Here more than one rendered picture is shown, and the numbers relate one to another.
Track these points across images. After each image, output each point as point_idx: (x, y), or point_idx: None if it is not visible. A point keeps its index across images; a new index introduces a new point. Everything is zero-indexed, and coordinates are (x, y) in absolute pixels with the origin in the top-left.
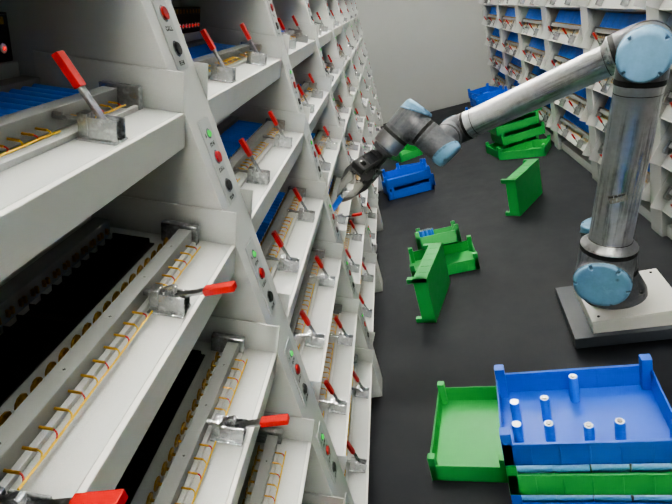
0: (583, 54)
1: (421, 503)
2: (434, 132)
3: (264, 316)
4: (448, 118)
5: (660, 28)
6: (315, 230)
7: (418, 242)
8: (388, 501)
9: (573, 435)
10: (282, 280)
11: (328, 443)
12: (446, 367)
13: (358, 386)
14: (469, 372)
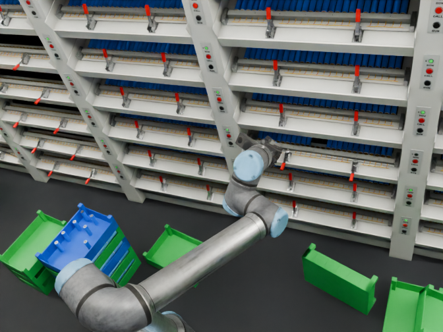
0: (156, 278)
1: (162, 224)
2: (229, 184)
3: (69, 91)
4: (270, 208)
5: (60, 279)
6: (177, 117)
7: (422, 290)
8: (172, 212)
9: (78, 238)
10: (117, 101)
11: (110, 147)
12: (246, 267)
13: (210, 192)
14: (232, 278)
